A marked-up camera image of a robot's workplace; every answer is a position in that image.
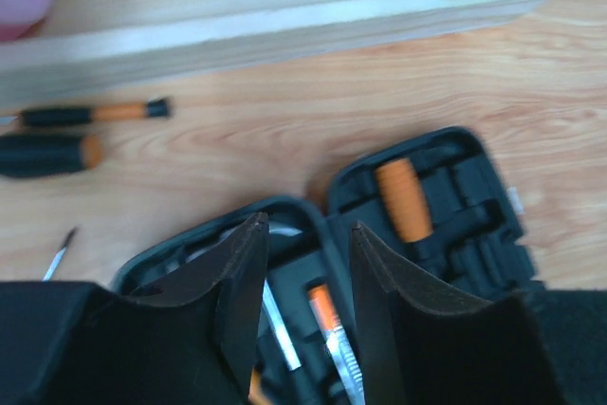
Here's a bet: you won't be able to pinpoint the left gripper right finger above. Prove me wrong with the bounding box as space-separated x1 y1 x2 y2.
350 224 606 404

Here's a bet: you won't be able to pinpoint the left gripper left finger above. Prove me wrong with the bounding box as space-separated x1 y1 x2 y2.
1 213 269 404

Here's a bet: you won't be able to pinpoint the small needle nose pliers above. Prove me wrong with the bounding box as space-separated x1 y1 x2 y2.
308 285 365 404

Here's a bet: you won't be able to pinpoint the steel claw hammer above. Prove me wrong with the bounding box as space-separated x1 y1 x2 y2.
185 222 321 404

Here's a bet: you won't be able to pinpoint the orange handled pliers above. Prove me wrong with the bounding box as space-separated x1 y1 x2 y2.
248 370 271 405

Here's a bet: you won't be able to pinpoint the black plastic tool case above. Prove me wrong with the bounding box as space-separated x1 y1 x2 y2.
112 127 538 404

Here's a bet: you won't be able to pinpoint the small orange screwdriver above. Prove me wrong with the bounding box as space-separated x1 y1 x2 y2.
375 158 433 258

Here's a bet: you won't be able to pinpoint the slim black orange screwdriver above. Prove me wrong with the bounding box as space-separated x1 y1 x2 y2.
42 227 78 282

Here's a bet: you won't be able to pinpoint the thin black orange screwdriver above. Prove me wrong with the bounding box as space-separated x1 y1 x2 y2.
1 98 172 128

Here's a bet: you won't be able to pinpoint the wooden clothes rack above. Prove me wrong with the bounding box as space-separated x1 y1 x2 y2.
1 0 545 107

